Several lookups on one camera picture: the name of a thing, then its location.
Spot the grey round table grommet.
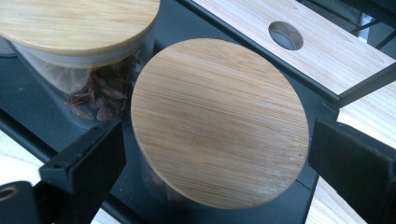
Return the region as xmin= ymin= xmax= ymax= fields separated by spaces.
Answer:
xmin=268 ymin=21 xmax=304 ymax=51

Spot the star anise jar bamboo lid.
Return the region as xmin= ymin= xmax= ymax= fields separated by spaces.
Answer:
xmin=0 ymin=0 xmax=162 ymax=122

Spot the black metal two-tier shelf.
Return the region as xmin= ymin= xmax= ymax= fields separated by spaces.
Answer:
xmin=0 ymin=0 xmax=396 ymax=224

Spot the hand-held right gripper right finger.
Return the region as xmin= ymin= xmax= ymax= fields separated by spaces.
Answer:
xmin=307 ymin=119 xmax=396 ymax=224

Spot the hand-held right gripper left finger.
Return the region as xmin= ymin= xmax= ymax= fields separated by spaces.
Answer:
xmin=34 ymin=119 xmax=127 ymax=224

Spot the glass jar bamboo lid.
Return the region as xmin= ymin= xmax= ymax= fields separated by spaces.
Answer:
xmin=130 ymin=37 xmax=310 ymax=211

